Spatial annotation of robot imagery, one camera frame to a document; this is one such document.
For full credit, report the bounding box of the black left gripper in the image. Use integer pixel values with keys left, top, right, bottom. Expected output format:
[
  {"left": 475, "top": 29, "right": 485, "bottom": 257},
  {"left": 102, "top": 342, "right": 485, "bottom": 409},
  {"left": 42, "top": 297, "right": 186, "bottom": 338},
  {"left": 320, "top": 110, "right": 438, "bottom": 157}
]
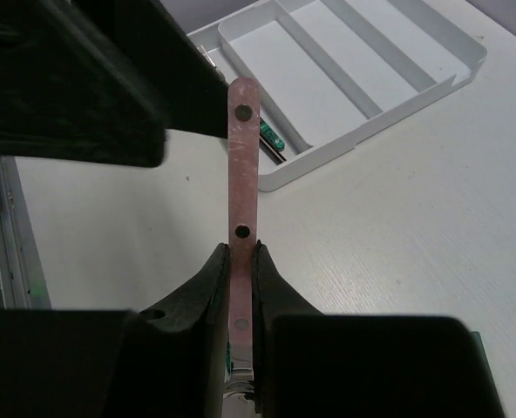
[{"left": 0, "top": 1, "right": 226, "bottom": 168}]

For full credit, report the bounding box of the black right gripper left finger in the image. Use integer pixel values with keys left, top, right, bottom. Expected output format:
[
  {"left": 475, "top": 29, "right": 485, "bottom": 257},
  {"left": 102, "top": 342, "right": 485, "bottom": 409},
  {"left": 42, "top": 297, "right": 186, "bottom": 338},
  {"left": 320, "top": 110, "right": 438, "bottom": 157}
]
[{"left": 0, "top": 244, "right": 229, "bottom": 417}]

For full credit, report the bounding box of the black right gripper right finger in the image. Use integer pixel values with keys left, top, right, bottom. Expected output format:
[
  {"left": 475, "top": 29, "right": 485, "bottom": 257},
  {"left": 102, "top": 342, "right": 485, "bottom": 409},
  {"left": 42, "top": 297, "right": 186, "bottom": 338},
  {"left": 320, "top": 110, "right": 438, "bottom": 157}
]
[{"left": 252, "top": 244, "right": 504, "bottom": 417}]

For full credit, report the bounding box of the pink handled spoon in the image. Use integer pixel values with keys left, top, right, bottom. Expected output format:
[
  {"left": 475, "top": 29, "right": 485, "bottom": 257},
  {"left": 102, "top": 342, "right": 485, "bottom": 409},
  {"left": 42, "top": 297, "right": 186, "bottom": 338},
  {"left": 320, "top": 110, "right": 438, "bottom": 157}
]
[{"left": 224, "top": 77, "right": 260, "bottom": 400}]

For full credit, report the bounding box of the green handled fork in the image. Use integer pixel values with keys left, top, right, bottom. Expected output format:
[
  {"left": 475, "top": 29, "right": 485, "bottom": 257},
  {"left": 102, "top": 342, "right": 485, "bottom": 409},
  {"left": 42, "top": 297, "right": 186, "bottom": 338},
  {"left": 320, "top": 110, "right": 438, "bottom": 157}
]
[{"left": 260, "top": 119, "right": 285, "bottom": 152}]

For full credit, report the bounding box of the dark brown handled fork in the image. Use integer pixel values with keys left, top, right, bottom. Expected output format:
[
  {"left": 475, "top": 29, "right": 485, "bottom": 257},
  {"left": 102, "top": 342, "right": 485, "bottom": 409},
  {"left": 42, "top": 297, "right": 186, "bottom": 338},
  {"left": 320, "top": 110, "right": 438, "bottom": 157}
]
[{"left": 260, "top": 138, "right": 286, "bottom": 165}]

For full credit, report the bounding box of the white cutlery tray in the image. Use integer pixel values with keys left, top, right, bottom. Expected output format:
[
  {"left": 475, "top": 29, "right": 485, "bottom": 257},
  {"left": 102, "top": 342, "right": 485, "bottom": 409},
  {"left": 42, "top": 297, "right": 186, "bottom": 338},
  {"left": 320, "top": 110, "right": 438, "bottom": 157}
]
[{"left": 189, "top": 1, "right": 487, "bottom": 192}]

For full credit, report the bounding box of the green handled spoon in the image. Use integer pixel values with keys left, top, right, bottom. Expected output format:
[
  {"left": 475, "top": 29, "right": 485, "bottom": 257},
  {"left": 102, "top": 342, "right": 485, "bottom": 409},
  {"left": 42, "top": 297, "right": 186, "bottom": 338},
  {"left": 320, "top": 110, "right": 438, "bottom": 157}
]
[{"left": 224, "top": 340, "right": 233, "bottom": 383}]

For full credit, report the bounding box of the aluminium table frame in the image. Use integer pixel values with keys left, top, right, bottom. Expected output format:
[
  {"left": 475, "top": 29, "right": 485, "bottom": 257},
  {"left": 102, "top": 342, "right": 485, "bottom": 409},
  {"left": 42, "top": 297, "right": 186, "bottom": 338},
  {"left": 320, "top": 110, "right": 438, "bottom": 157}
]
[{"left": 0, "top": 157, "right": 51, "bottom": 309}]

